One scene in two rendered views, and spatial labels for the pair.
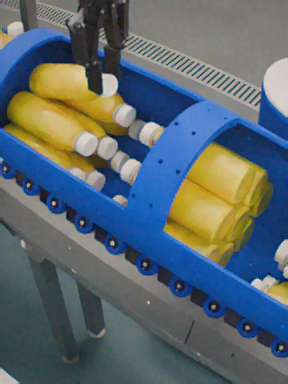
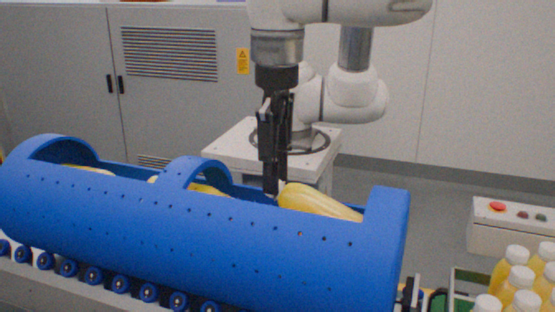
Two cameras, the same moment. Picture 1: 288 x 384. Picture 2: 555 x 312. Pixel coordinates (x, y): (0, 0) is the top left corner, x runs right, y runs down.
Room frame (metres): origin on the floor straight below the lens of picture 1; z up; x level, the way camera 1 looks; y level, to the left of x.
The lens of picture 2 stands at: (1.54, -0.18, 1.58)
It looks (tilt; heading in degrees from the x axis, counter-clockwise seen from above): 23 degrees down; 161
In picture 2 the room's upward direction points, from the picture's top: straight up
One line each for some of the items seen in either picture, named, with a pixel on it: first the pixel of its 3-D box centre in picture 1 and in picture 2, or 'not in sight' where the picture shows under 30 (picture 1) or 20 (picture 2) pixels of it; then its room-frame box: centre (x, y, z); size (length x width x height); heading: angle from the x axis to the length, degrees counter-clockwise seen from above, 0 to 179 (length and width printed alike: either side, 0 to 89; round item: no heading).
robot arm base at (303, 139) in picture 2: not in sight; (284, 130); (0.18, 0.32, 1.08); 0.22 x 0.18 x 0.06; 58
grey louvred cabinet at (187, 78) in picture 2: not in sight; (143, 107); (-1.61, -0.10, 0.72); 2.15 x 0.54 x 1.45; 51
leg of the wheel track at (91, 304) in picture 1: (87, 285); not in sight; (1.02, 0.17, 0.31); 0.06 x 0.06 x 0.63; 50
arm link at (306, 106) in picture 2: not in sight; (294, 93); (0.20, 0.35, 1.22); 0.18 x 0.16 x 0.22; 64
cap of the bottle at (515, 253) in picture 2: not in sight; (517, 252); (1.03, 0.49, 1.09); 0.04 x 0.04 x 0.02
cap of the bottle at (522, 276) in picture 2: not in sight; (522, 275); (1.09, 0.45, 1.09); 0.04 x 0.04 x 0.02
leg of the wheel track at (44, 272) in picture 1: (56, 314); not in sight; (0.92, 0.27, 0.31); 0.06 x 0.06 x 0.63; 50
